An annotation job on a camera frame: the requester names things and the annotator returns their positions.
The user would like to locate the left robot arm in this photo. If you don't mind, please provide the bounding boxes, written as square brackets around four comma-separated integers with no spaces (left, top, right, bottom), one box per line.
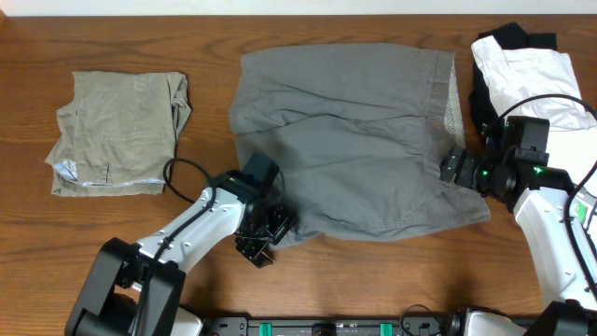
[64,154,297,335]

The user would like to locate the black garment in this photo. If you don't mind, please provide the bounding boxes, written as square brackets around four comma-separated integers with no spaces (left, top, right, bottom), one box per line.
[468,22,558,139]

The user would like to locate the grey shorts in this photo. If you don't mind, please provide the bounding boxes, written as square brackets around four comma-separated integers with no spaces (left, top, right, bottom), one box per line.
[229,43,491,247]

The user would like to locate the folded khaki shorts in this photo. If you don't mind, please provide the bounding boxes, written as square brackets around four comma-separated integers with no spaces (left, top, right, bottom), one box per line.
[46,71,191,197]

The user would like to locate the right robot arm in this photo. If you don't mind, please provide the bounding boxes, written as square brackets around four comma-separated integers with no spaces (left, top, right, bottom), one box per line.
[440,117,596,335]

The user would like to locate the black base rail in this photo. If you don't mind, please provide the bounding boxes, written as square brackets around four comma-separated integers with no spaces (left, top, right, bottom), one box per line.
[195,305,464,336]

